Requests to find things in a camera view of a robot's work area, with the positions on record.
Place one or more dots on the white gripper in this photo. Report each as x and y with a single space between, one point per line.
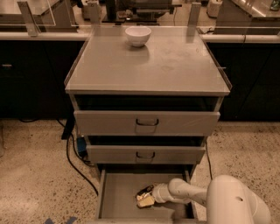
158 193

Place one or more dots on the orange soda can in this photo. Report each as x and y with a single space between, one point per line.
144 193

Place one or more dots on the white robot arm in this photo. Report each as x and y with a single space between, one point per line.
227 200

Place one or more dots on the bottom grey drawer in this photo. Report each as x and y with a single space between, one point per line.
119 186

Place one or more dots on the grey drawer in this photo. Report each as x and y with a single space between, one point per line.
119 186
175 150
145 115

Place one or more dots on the middle grey drawer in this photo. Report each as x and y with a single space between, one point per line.
175 150

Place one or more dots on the top grey drawer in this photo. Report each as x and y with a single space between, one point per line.
145 115

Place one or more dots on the grey drawer cabinet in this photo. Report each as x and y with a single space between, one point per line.
174 62

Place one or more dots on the blue power adapter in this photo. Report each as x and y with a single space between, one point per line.
81 146

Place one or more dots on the white ceramic bowl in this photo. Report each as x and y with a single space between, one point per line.
138 35

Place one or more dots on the white horizontal rail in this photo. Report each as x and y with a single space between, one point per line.
69 36

